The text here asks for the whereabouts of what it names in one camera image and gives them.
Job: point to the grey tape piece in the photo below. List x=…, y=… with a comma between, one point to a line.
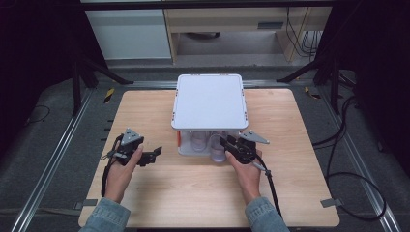
x=331, y=202
x=86, y=203

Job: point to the lilac child's sandal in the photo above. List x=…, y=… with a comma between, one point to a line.
x=217, y=150
x=199, y=141

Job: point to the black metal stand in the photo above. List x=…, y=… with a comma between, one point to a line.
x=76, y=87
x=333, y=83

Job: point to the light wooden desk with drawer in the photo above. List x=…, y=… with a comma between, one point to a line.
x=225, y=19

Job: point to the black curtain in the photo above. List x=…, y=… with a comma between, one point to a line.
x=32, y=64
x=377, y=64

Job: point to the person's left hand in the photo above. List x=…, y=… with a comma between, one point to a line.
x=119, y=180

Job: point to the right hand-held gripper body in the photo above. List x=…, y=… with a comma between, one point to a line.
x=246, y=146

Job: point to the white two-tier shoe rack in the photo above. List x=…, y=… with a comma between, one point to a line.
x=209, y=103

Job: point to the person's right hand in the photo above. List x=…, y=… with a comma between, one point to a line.
x=246, y=179

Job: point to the yellow black hazard tape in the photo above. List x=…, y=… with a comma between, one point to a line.
x=312, y=93
x=109, y=95

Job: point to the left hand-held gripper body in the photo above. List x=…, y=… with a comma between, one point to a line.
x=127, y=145

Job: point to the aluminium floor rail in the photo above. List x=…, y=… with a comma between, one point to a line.
x=54, y=158
x=151, y=84
x=361, y=161

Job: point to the white cabinet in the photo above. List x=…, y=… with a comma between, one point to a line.
x=129, y=34

